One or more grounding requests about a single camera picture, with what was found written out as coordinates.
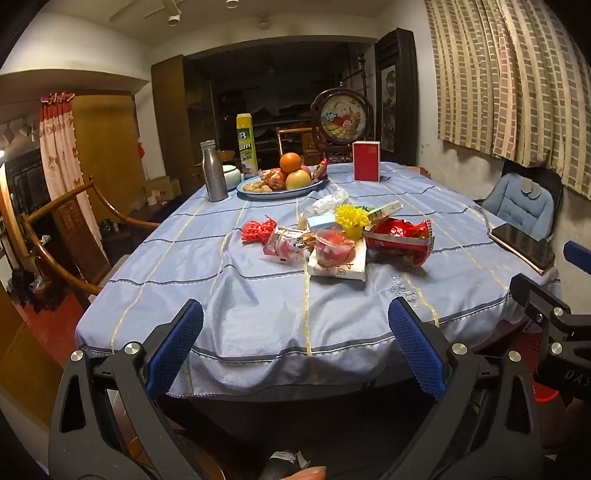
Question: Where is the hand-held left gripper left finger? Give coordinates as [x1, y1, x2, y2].
[48, 299, 208, 480]

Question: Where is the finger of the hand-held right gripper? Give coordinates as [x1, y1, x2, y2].
[562, 240, 591, 275]
[509, 273, 573, 330]

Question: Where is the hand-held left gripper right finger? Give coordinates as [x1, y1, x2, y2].
[383, 298, 543, 480]

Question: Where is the small white box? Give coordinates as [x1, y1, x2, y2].
[367, 202, 402, 224]

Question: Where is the yellow plastic flower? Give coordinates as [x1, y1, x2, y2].
[335, 204, 371, 241]

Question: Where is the black tablet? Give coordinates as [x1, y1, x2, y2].
[490, 223, 556, 274]

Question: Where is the light blue striped tablecloth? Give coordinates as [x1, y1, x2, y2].
[74, 161, 561, 400]

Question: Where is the blue cushioned chair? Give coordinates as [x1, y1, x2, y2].
[475, 172, 564, 241]

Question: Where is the flat white box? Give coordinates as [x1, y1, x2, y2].
[308, 240, 368, 282]

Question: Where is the red snack packet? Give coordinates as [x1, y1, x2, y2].
[365, 218, 435, 267]

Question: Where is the plastic cup with red filling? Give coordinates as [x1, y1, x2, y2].
[315, 229, 355, 268]

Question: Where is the red mesh net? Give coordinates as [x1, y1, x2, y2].
[241, 219, 278, 245]

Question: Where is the clear red printed wrapper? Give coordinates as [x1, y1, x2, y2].
[263, 227, 308, 265]

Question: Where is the cardboard box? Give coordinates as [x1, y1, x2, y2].
[143, 175, 183, 204]

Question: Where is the clear plastic bag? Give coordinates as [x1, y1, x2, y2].
[313, 188, 349, 215]

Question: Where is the silver metal bottle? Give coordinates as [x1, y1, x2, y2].
[199, 140, 229, 202]

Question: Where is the white lidded jar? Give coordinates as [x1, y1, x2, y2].
[222, 162, 243, 190]

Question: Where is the blue rimmed fruit plate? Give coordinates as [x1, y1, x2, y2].
[236, 178, 326, 200]

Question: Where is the curved wooden chair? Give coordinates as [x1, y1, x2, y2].
[18, 178, 162, 310]

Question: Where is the brown pastry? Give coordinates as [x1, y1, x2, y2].
[259, 168, 289, 191]

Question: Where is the red box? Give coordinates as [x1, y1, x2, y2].
[352, 141, 382, 182]

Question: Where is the yellow apple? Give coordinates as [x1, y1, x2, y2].
[285, 169, 311, 191]

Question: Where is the yellow spray can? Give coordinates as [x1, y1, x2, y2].
[236, 114, 259, 180]

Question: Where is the white red printed curtain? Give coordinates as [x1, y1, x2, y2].
[39, 92, 105, 259]

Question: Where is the dark framed picture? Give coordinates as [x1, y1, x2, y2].
[375, 28, 419, 164]

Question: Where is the round painted table screen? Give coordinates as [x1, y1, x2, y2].
[310, 88, 374, 164]

